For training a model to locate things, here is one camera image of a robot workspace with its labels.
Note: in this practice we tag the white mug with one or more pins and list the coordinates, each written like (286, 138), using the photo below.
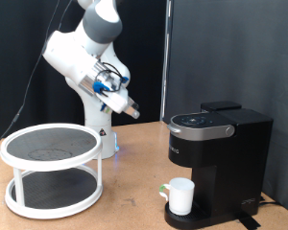
(181, 199)

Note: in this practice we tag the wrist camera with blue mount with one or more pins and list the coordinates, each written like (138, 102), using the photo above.
(104, 107)

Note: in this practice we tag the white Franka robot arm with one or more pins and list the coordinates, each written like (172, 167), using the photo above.
(96, 76)

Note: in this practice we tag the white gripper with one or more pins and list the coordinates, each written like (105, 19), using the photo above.
(116, 97)

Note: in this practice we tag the white two-tier turntable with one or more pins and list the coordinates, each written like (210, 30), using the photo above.
(51, 145)

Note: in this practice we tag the silver vertical pole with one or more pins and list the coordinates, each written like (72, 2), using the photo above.
(164, 64)

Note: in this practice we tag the black Keurig coffee machine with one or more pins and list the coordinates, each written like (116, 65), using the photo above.
(233, 166)

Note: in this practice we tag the black tape strip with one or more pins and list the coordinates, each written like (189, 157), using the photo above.
(249, 222)

